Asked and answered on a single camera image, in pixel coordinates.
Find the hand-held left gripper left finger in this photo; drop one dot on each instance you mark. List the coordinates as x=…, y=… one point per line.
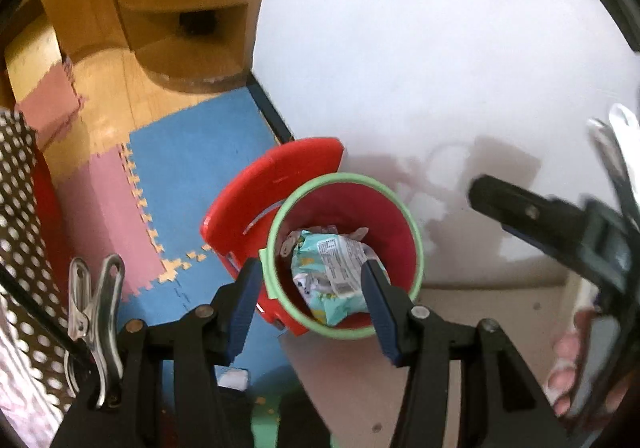
x=245, y=313

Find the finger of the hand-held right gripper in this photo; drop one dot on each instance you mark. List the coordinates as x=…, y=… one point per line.
x=520, y=205
x=550, y=248

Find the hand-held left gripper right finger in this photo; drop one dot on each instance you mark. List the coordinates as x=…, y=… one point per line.
x=382, y=318

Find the teal printed diaper wrapper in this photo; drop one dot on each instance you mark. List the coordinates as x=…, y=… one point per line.
x=325, y=273

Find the red trash bin green rim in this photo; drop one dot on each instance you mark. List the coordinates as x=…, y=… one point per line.
x=240, y=198

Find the person's right hand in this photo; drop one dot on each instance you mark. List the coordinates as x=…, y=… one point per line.
x=565, y=353

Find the white sock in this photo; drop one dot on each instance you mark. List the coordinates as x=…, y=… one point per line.
x=234, y=378

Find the metal spring clip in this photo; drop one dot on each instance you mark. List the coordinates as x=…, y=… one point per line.
x=617, y=163
x=97, y=328

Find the green foam floor mat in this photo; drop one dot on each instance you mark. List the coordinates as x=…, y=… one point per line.
x=265, y=423

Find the blue foam floor mat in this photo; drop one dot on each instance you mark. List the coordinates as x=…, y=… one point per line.
x=200, y=148

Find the pink foam floor mat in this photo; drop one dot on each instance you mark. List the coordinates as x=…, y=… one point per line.
x=100, y=208

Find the polka dot cloth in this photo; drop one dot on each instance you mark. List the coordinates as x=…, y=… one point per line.
x=20, y=208

